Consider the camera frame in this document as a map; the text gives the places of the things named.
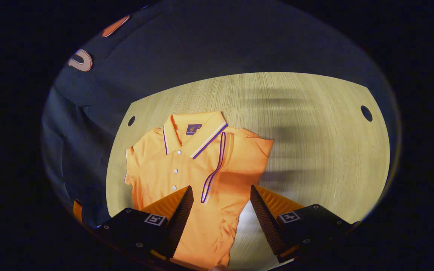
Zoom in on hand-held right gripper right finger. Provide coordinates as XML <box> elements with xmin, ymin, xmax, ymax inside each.
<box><xmin>250</xmin><ymin>184</ymin><xmax>353</xmax><ymax>264</ymax></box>

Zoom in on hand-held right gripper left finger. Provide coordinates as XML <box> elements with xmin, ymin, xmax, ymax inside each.
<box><xmin>96</xmin><ymin>185</ymin><xmax>195</xmax><ymax>264</ymax></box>

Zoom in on orange polo T-shirt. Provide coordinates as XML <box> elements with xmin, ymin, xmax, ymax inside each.
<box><xmin>124</xmin><ymin>110</ymin><xmax>274</xmax><ymax>269</ymax></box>

